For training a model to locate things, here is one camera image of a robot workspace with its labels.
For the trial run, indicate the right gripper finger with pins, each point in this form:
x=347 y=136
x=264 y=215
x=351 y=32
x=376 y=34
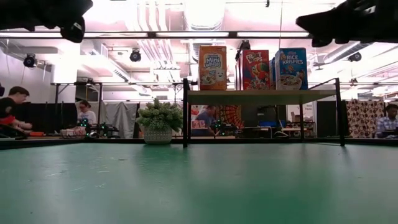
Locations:
x=317 y=25

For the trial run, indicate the Rice Krispies cereal box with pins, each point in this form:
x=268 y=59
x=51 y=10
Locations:
x=291 y=70
x=272 y=74

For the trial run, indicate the Froot Loops cereal box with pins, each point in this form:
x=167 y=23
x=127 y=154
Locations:
x=255 y=70

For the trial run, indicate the Frosted Mini Wheats cereal box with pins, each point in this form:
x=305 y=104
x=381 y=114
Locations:
x=213 y=68

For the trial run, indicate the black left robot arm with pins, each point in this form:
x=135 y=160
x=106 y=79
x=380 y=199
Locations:
x=21 y=12

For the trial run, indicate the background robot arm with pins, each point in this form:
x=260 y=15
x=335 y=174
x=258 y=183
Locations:
x=224 y=127
x=99 y=129

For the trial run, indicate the wooden shelf with black legs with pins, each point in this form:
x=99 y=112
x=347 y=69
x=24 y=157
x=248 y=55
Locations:
x=264 y=97

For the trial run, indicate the black ceiling spotlight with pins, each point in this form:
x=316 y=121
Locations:
x=244 y=45
x=135 y=55
x=354 y=56
x=29 y=60

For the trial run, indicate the black partition panel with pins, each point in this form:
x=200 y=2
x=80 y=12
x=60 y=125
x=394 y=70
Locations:
x=59 y=116
x=325 y=118

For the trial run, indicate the brown white patterned cloth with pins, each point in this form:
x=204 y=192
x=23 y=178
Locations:
x=362 y=118

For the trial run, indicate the person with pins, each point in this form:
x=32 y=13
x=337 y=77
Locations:
x=87 y=116
x=9 y=109
x=387 y=123
x=205 y=119

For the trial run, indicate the grey hanging cloth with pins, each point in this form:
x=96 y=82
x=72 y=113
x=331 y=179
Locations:
x=119 y=118

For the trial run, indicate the linear ceiling light strip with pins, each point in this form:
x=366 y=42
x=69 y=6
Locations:
x=202 y=34

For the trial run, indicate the orange patterned cloth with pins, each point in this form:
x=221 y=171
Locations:
x=231 y=113

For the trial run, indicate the green plant in patterned pot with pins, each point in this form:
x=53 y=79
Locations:
x=160 y=118

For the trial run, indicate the white red patterned cloth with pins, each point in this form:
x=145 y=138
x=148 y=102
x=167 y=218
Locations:
x=193 y=112

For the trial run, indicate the green table mat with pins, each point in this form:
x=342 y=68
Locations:
x=199 y=186

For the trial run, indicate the silver ceiling air duct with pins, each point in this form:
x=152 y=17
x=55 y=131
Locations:
x=203 y=37

